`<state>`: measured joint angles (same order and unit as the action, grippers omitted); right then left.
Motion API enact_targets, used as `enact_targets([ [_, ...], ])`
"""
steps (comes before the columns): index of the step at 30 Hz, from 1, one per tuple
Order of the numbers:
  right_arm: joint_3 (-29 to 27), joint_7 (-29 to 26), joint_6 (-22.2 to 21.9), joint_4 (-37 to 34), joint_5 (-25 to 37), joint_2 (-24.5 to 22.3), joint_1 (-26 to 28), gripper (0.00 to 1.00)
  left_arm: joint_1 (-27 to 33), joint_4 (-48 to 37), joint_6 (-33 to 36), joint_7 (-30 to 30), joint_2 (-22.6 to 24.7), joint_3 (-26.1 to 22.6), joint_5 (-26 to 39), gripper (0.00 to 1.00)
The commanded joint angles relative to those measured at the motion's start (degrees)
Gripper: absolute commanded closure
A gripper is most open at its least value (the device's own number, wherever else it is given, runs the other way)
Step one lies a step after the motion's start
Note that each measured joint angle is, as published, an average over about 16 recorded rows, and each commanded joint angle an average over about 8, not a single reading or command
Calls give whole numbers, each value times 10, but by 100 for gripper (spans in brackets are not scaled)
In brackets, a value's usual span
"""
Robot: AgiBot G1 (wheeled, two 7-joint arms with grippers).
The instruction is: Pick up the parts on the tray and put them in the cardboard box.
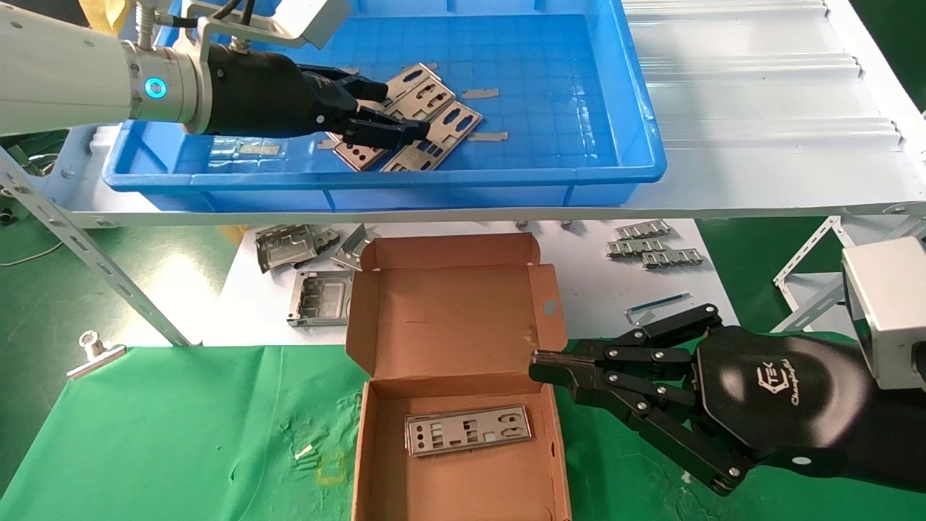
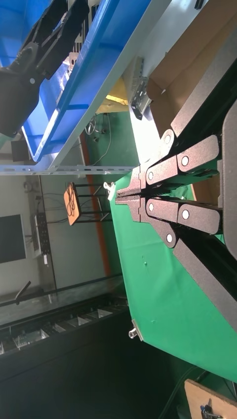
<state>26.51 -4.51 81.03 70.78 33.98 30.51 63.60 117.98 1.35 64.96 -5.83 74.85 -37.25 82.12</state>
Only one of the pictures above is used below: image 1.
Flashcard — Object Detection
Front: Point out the silver binder clip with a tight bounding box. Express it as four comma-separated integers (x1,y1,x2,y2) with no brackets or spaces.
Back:
67,330,128,381

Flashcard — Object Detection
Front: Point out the metal I/O shield plate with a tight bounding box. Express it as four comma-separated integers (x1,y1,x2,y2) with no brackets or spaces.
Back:
404,404,535,459
380,101,484,174
383,63,443,103
329,76,459,173

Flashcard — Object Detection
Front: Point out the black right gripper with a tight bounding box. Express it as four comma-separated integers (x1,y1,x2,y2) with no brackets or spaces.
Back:
530,303,926,497

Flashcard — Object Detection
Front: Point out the white floor cable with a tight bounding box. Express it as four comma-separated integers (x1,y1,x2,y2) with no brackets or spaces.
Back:
0,242,66,268

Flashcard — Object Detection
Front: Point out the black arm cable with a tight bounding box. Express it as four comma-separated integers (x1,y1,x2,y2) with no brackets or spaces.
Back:
156,0,258,33

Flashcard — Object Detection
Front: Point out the yellow plastic sheet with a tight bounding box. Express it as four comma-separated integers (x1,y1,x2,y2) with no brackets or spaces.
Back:
78,0,135,35

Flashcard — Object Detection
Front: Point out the brown cardboard box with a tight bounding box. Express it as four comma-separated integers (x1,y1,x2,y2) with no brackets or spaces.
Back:
346,232,573,521

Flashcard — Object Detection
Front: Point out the small grey metal clip strip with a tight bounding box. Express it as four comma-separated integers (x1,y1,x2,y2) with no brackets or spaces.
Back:
642,248,705,271
614,220,672,240
606,239,668,260

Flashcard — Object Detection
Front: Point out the folded shiny metal plate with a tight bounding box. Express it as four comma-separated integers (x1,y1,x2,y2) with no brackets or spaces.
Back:
331,224,378,273

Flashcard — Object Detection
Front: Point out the grey metal socket frame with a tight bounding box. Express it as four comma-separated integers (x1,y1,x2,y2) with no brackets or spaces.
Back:
287,270,354,329

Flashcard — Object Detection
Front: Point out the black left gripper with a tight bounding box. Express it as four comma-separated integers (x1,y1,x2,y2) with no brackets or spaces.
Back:
194,48,432,151

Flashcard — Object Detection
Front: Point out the green table cloth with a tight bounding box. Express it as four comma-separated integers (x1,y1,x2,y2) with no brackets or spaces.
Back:
0,333,926,521

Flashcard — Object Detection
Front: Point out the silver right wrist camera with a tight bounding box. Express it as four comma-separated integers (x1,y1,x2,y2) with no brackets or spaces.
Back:
841,237,926,392

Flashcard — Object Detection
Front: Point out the grey metal bracket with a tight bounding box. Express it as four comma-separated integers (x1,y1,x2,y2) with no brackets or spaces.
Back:
257,224,341,274

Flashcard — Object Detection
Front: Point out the blue plastic tray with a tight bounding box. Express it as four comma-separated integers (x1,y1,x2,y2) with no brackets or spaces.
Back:
101,0,668,213

